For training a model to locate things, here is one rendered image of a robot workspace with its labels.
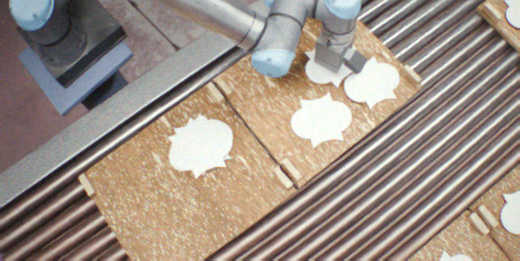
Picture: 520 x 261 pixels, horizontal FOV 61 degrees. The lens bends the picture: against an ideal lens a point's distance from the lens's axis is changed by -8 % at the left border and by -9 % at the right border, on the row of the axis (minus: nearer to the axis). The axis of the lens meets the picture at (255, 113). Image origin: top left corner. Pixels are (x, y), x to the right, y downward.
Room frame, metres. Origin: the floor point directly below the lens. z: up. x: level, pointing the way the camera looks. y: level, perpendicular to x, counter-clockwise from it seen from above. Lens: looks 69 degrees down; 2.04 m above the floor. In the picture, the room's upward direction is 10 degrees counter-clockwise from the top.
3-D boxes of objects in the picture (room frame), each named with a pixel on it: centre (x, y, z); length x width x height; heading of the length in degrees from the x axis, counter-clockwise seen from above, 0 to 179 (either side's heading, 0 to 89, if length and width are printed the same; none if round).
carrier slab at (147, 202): (0.28, 0.20, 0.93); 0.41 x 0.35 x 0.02; 117
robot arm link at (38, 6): (0.74, 0.49, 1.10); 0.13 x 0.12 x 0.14; 153
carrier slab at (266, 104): (0.47, -0.17, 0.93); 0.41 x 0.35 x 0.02; 118
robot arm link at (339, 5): (0.52, -0.21, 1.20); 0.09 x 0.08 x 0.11; 63
